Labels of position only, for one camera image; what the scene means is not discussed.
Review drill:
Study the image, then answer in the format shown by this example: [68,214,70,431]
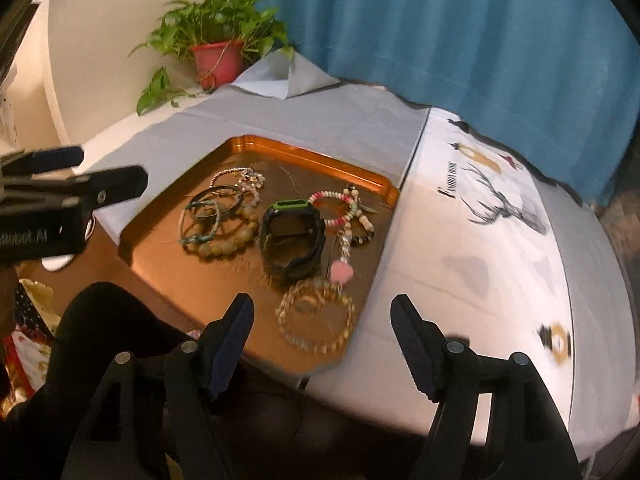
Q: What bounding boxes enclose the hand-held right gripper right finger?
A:
[390,294,583,480]

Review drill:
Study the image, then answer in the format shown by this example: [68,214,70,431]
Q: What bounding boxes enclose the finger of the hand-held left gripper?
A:
[0,165,149,211]
[0,145,85,181]

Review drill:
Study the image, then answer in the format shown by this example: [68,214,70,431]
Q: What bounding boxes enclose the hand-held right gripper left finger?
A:
[60,292,256,480]

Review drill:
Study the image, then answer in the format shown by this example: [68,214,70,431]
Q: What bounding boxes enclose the clear crystal bead bracelet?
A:
[275,279,357,354]

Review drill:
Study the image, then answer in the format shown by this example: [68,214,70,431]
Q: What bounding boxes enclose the orange metal tray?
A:
[117,135,402,376]

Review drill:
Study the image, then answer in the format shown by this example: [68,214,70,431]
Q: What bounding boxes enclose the green bead bracelet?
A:
[180,200,222,248]

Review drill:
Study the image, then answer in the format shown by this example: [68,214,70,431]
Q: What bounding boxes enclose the cream wooden bead bracelet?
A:
[190,195,262,261]

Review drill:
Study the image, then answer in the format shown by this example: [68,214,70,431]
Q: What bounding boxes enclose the black wrist watch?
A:
[258,200,326,282]

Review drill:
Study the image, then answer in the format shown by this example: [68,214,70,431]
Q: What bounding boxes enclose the thin beaded bracelet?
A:
[210,166,251,188]

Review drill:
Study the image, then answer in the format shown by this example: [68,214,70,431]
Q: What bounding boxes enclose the pink charm bead chain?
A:
[327,227,355,283]

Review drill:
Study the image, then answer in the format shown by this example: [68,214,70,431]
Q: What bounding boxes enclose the silver bangle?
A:
[187,185,243,221]

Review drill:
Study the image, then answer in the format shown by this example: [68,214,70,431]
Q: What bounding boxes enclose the black and white bead bracelet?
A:
[342,185,376,248]

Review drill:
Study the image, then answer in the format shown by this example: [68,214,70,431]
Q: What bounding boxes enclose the pink and white bead bracelet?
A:
[307,189,357,228]

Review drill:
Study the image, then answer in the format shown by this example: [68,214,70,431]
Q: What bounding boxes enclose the patterned cloth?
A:
[0,280,56,406]

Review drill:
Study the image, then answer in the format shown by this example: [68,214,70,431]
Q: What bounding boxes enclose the white printed table cloth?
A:
[300,105,576,411]

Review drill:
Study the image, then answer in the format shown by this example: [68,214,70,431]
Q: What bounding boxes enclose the person's black trousers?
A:
[0,281,236,480]

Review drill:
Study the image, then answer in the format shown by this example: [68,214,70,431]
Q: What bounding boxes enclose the green plant in red pot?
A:
[129,0,296,116]

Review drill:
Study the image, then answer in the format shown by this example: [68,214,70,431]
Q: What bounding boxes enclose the grey tablecloth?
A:
[95,52,626,461]

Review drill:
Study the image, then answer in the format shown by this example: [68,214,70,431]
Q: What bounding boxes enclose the blue curtain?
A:
[235,0,638,206]

